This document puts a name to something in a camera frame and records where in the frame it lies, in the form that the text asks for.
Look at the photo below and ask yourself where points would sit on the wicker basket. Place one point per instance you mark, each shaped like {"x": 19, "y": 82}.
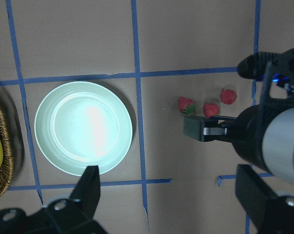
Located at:
{"x": 7, "y": 167}

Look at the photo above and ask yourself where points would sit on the plain red strawberry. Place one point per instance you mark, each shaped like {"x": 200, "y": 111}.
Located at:
{"x": 211, "y": 109}

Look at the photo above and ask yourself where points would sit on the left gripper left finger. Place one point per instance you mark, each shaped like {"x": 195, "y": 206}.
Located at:
{"x": 86, "y": 194}

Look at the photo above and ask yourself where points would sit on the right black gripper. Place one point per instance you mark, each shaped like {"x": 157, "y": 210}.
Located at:
{"x": 240, "y": 131}

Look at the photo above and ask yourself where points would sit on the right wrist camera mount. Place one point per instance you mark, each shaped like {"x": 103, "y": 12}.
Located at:
{"x": 268, "y": 68}

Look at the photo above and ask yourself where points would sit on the light green plate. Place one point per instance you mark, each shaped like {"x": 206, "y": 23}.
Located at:
{"x": 80, "y": 124}

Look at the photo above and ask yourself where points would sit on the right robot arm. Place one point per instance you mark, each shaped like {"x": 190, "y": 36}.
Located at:
{"x": 268, "y": 146}

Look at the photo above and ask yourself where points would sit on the strawberry with green leaves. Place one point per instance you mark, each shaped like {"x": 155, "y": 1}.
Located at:
{"x": 186, "y": 105}

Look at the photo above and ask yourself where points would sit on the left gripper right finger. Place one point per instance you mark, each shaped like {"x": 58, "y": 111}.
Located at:
{"x": 259, "y": 201}

